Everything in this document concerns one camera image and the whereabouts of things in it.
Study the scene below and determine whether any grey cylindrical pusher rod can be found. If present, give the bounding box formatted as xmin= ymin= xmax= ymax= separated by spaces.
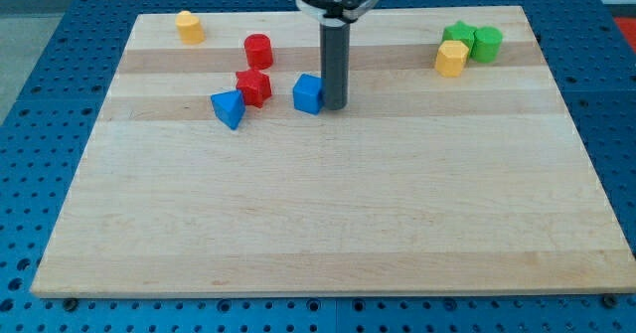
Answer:
xmin=320 ymin=24 xmax=350 ymax=110

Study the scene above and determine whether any blue triangle block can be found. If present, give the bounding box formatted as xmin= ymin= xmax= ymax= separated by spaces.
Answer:
xmin=210 ymin=89 xmax=245 ymax=130

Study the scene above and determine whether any blue cube block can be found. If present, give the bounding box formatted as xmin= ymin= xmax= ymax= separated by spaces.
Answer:
xmin=292 ymin=74 xmax=323 ymax=115

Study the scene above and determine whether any red cylinder block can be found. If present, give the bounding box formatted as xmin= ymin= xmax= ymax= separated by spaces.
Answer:
xmin=243 ymin=34 xmax=273 ymax=70

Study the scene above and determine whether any red star block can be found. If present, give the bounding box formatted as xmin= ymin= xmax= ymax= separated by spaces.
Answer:
xmin=236 ymin=69 xmax=272 ymax=108

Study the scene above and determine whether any yellow hexagon block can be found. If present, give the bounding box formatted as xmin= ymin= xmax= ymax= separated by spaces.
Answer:
xmin=434 ymin=40 xmax=469 ymax=78

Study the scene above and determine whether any green star block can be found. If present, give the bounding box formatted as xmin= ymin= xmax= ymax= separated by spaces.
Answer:
xmin=441 ymin=21 xmax=477 ymax=56

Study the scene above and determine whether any yellow heart block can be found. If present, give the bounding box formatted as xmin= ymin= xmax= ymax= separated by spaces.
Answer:
xmin=175 ymin=10 xmax=206 ymax=45

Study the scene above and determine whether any green cylinder block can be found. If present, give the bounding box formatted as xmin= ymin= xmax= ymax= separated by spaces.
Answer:
xmin=471 ymin=27 xmax=503 ymax=63

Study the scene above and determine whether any wooden board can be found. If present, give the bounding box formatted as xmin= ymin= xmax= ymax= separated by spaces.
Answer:
xmin=31 ymin=6 xmax=635 ymax=299

